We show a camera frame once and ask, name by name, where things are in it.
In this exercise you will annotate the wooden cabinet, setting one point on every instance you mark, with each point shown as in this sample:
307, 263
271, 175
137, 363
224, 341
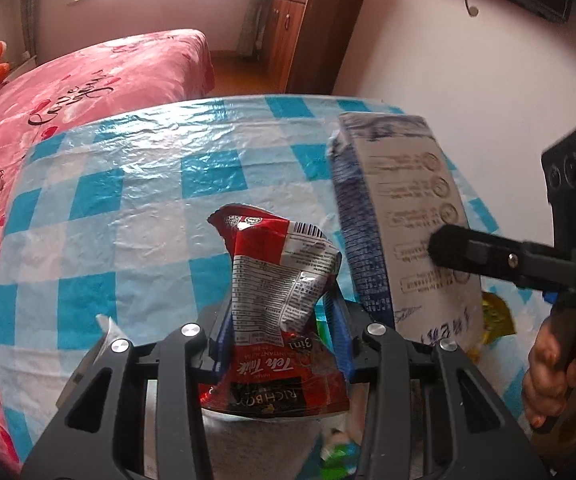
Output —
313, 25

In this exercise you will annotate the person's right hand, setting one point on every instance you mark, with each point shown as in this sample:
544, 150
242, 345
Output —
542, 365

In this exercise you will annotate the curtain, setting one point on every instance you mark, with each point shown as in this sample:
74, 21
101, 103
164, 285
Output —
30, 10

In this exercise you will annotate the red snack packet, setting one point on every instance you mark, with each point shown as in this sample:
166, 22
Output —
273, 300

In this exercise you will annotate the green packet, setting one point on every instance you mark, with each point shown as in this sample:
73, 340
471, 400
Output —
338, 452

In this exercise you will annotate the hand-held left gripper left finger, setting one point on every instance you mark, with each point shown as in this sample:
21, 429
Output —
218, 347

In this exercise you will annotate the white blue milk carton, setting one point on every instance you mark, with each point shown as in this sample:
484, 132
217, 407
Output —
407, 200

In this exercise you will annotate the blue checkered plastic tablecloth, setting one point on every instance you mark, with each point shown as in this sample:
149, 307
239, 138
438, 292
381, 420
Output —
133, 195

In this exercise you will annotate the white bag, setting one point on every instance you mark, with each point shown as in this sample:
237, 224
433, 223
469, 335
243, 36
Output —
263, 445

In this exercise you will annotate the bed with pink printed sheet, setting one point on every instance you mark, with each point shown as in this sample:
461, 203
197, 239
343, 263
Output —
68, 90

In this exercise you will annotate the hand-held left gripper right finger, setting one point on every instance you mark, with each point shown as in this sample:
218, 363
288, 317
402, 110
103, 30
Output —
340, 340

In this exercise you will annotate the yellow snack packet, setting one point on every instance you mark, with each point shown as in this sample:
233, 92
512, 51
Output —
496, 316

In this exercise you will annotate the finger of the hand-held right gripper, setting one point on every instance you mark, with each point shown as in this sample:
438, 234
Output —
487, 252

